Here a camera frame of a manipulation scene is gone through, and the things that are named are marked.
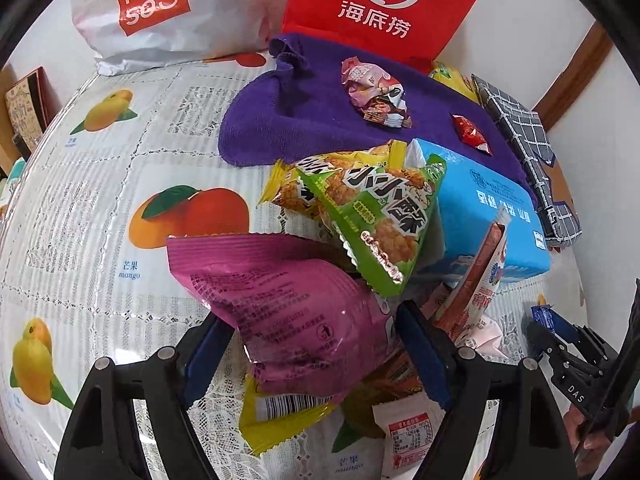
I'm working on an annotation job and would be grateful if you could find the orange snack packet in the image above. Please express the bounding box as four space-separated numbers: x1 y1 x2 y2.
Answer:
345 350 431 436

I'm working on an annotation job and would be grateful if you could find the yellow snack bag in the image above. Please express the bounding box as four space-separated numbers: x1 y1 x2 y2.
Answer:
429 61 481 103

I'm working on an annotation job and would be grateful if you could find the person's right hand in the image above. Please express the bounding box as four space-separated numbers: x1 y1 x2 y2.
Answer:
564 406 617 462

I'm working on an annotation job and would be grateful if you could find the fruit print tablecloth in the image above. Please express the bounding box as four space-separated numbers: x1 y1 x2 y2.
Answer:
0 52 601 480

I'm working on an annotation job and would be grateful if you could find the purple towel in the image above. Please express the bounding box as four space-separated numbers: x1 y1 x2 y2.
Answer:
217 32 538 208

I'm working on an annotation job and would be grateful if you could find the long red stick snack packet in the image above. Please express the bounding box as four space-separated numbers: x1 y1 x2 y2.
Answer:
430 207 511 346

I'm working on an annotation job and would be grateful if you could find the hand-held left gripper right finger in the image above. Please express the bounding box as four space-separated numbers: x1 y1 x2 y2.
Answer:
395 300 581 480

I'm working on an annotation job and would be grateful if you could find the yellow barcode snack packet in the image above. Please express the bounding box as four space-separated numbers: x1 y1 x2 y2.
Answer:
239 375 341 456

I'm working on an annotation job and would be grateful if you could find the crumpled pink red snack packet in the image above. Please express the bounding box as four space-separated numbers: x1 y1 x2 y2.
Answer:
340 56 415 131

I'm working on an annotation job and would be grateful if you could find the blue tissue pack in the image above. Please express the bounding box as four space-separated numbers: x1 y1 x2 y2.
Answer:
407 137 552 286

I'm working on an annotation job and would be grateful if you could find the white plastic shopping bag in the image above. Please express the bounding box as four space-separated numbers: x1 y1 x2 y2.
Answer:
70 0 281 77

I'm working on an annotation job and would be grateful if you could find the brown patterned box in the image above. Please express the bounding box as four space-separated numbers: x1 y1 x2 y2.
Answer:
5 67 48 156

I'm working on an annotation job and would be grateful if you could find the white red label snack packet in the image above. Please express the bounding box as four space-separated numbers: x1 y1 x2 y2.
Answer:
372 397 446 480

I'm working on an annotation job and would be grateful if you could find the green triangular snack packet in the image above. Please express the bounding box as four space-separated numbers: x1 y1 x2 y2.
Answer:
297 152 447 298

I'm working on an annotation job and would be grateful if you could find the brown wooden door frame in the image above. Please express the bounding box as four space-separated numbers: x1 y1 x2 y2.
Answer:
532 22 613 131

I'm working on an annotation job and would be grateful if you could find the pale pink white wrapper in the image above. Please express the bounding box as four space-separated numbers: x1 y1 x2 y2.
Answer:
457 316 502 361

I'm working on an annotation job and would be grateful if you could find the magenta snack packet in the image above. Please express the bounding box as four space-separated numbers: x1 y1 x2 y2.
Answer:
166 232 401 396

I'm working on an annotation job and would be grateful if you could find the red paper shopping bag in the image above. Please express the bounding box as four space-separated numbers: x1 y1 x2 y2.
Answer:
281 0 498 73

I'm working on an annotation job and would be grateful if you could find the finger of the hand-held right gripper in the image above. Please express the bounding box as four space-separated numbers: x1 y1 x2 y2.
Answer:
526 321 593 401
531 304 608 361

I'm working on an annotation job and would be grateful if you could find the small red candy packet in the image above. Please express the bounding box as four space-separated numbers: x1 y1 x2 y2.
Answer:
451 113 493 157

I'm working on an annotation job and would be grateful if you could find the grey checked star pouch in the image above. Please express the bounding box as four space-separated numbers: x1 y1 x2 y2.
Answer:
470 74 585 251

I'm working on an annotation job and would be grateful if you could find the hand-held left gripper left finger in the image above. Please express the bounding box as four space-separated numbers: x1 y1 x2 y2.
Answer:
52 312 236 480

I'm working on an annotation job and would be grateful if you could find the yellow triangular snack packet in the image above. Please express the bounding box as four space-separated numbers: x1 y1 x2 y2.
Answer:
257 141 408 221

